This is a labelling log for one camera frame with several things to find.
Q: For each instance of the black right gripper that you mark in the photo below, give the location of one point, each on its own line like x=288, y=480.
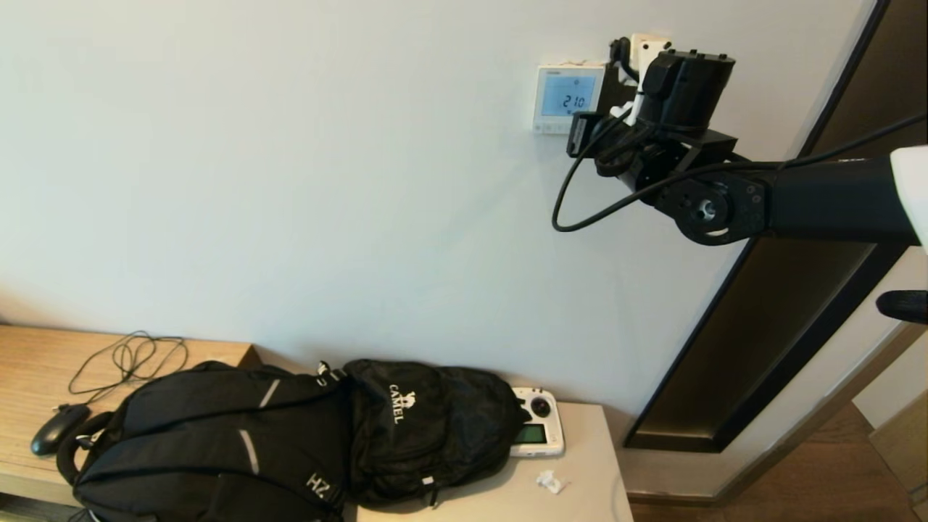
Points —
x=685, y=90

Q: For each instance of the white wall thermostat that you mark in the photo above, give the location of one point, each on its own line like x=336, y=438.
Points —
x=562, y=98

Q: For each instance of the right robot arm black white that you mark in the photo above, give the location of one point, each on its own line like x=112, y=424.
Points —
x=819, y=196

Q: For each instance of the light brown wooden board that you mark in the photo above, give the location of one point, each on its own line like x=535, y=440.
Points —
x=902, y=457

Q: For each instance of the white remote controller with screen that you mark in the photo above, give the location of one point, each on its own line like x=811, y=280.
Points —
x=542, y=435

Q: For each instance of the beige drawer cabinet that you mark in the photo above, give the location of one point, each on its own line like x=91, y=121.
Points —
x=587, y=464

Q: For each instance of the black Camel logo backpack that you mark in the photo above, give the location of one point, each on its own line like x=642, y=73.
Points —
x=428, y=435

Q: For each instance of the crumpled white paper scrap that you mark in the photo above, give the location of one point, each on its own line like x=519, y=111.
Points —
x=549, y=481

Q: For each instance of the large black backpack grey stripes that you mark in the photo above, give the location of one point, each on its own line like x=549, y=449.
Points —
x=203, y=442

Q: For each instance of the light wooden desk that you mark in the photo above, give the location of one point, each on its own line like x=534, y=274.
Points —
x=36, y=370

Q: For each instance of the black computer mouse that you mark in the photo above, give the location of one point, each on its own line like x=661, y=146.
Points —
x=54, y=433

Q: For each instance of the black wall switch panel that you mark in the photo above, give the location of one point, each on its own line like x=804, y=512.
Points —
x=616, y=98

